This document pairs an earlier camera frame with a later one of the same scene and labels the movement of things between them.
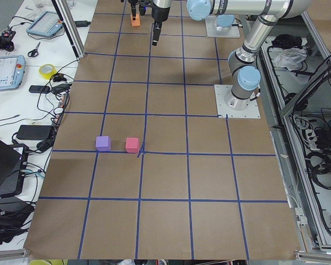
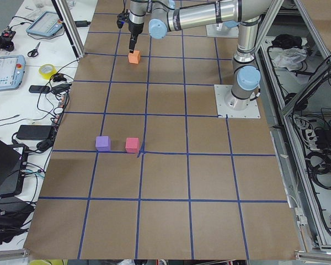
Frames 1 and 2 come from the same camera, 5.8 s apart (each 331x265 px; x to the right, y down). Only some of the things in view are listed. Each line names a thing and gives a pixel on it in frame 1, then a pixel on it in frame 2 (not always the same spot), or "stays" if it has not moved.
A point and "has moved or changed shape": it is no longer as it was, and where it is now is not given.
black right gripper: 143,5 → 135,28
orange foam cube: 135,22 has moved or changed shape
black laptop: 6,167 stays
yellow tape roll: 47,70 stays
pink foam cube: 132,145 stays
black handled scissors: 34,53 stays
